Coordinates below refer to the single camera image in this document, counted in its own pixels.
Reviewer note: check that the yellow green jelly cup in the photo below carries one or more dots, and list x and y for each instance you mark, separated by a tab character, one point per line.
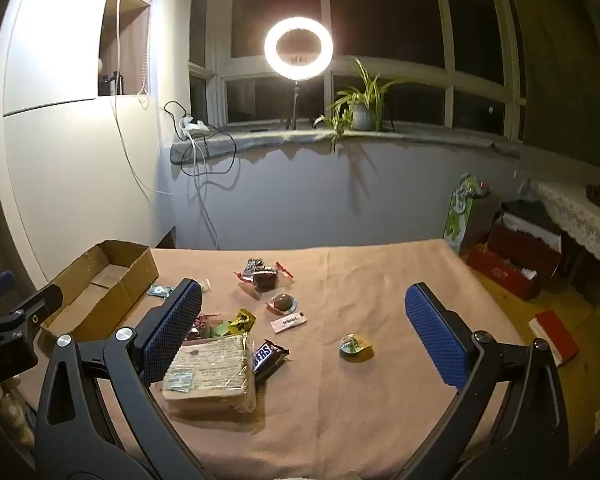
352	346

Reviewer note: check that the dark curtain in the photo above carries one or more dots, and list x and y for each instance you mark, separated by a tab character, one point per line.
555	60

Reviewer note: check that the white red-edged stick packet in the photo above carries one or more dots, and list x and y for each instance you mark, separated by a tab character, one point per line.
289	322

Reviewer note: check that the green candy packet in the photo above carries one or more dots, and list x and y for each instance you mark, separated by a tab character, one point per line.
219	329

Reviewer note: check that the lace-covered table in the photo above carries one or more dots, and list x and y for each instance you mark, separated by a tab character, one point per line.
580	220

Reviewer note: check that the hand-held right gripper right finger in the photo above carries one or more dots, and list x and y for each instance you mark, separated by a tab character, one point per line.
435	340

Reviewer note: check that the yellow fluffy cloth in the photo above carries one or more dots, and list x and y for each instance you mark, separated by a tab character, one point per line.
7	410

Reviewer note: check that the flat red box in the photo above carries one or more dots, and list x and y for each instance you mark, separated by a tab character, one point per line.
495	272

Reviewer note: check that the brown cardboard box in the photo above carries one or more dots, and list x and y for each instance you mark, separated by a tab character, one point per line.
105	280

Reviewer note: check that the white power strip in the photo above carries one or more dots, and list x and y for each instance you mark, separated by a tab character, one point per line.
192	125

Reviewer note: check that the red-patterned clear packet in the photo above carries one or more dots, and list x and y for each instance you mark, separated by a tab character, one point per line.
200	325

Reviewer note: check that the chocolate cake red-ended wrapper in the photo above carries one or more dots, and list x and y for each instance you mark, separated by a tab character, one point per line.
265	279

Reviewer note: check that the dark cloth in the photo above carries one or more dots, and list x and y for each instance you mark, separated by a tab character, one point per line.
530	212

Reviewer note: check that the small pale candy packet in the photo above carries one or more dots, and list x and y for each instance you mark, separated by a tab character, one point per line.
206	285

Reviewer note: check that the yellow candy packet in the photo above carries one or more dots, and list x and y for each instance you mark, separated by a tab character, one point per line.
242	321

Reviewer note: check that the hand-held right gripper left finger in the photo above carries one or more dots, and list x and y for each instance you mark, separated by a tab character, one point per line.
172	330

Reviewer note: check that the green snack bag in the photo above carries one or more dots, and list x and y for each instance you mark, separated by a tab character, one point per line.
457	225

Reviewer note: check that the grey window sill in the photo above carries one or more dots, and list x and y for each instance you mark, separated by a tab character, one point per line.
280	141

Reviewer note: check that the potted spider plant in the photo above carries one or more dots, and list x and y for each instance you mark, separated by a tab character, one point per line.
362	115

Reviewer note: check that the white cabinet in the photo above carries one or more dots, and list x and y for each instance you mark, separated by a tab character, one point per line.
70	160

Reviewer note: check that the pale window frame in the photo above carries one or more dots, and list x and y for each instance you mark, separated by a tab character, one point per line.
430	71

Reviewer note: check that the red cardboard box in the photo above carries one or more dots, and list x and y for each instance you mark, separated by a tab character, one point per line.
525	255

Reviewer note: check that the round candy clear wrapper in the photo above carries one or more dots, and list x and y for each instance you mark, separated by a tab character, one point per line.
160	291

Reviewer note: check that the clear cracker packet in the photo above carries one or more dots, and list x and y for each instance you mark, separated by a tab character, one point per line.
215	370

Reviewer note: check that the round chocolate snack clear wrapper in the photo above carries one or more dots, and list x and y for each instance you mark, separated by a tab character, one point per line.
281	302

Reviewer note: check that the wooden open shelf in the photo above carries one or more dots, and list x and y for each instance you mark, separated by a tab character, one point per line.
130	45

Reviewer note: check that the brown chocolate bar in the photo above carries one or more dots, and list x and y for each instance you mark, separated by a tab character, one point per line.
265	357

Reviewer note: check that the red book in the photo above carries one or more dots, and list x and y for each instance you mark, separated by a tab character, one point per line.
557	337

